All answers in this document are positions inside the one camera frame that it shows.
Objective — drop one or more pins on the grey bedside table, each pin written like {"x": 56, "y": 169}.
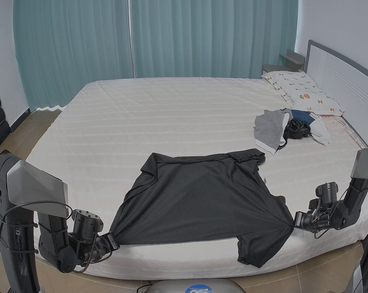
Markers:
{"x": 294, "y": 58}

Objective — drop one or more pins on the white printed pillow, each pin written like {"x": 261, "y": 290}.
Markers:
{"x": 306, "y": 90}

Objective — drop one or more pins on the white garment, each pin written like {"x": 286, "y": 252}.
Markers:
{"x": 319, "y": 133}

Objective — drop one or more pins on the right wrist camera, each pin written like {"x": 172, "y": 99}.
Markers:
{"x": 314, "y": 204}

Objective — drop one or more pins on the bed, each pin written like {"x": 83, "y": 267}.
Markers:
{"x": 171, "y": 117}

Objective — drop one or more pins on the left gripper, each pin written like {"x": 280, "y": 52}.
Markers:
{"x": 106, "y": 246}

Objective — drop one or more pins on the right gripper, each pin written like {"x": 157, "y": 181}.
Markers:
{"x": 304, "y": 221}

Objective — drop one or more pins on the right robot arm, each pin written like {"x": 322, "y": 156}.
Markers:
{"x": 355, "y": 200}

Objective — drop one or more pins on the grey white-trimmed garment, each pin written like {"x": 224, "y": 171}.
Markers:
{"x": 268, "y": 130}

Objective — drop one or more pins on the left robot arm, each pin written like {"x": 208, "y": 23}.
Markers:
{"x": 19, "y": 249}

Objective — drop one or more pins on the black T-shirt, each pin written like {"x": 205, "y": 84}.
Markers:
{"x": 196, "y": 200}

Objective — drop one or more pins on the black garment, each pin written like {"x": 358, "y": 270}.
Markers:
{"x": 297, "y": 128}

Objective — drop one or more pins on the blue-green curtain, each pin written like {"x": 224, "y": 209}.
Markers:
{"x": 214, "y": 26}
{"x": 74, "y": 41}

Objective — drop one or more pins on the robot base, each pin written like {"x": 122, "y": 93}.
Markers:
{"x": 171, "y": 287}

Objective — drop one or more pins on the dark blue garment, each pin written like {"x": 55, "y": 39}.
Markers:
{"x": 303, "y": 116}

